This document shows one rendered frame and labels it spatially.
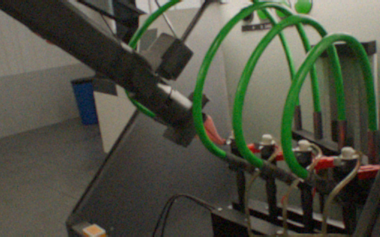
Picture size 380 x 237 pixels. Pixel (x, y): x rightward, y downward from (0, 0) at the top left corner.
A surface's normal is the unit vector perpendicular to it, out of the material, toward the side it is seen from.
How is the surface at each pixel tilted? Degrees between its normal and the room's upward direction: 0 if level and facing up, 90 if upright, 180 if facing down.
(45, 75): 90
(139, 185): 90
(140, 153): 90
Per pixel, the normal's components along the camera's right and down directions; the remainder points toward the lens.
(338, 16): -0.77, 0.24
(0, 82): 0.70, 0.07
